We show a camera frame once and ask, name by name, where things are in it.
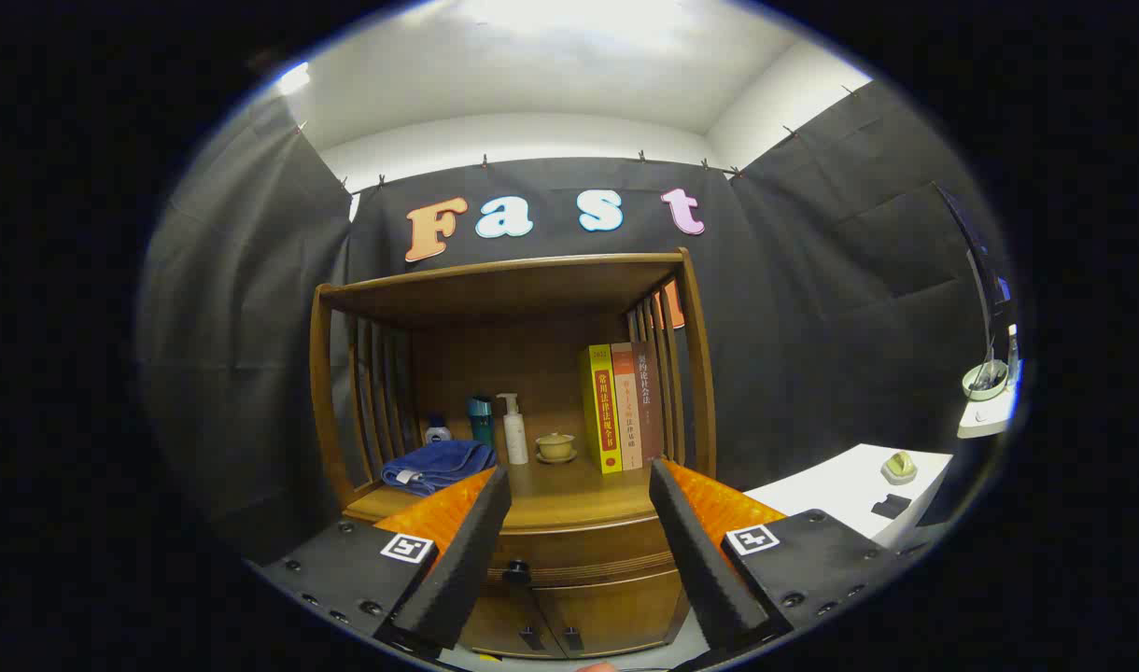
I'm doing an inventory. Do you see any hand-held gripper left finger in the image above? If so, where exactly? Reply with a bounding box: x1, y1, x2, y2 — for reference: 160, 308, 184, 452
257, 465, 514, 654

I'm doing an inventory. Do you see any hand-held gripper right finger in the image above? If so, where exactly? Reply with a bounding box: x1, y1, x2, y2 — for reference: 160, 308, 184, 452
646, 457, 907, 654

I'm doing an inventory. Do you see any wooden drawer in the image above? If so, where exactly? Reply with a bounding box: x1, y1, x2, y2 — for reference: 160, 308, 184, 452
481, 515, 680, 587

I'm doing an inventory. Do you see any wooden cabinet door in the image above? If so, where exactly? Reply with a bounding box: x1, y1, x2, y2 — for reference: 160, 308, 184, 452
457, 588, 556, 659
532, 569, 692, 659

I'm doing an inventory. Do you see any wooden countertop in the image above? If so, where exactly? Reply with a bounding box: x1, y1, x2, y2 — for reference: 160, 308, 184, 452
344, 448, 682, 533

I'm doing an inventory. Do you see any white side cabinet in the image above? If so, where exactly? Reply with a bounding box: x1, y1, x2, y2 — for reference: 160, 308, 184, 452
742, 443, 955, 552

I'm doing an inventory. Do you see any wooden cabinet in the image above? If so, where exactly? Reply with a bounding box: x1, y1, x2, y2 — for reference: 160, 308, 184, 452
308, 247, 718, 659

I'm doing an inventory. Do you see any blue folded towel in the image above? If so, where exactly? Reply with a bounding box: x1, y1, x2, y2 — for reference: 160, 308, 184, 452
381, 440, 499, 497

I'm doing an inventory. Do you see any white pump bottle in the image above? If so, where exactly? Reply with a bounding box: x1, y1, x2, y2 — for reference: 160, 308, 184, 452
496, 393, 530, 466

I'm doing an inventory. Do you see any teal bottle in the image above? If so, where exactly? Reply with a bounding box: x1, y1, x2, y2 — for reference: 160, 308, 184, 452
467, 395, 497, 449

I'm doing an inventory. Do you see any orange white book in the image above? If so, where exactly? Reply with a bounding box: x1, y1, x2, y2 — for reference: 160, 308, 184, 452
611, 342, 644, 470

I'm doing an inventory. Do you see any brown book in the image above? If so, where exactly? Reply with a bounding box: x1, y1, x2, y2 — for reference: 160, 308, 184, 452
631, 340, 666, 466

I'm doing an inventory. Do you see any thick yellow book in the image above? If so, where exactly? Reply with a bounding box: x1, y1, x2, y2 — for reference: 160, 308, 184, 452
579, 343, 624, 474

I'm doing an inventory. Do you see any small white shelf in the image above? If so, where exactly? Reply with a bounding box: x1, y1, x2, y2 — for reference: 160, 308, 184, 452
957, 387, 1019, 440

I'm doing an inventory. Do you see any white green round holder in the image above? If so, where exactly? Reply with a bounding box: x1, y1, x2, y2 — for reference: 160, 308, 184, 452
962, 359, 1009, 402

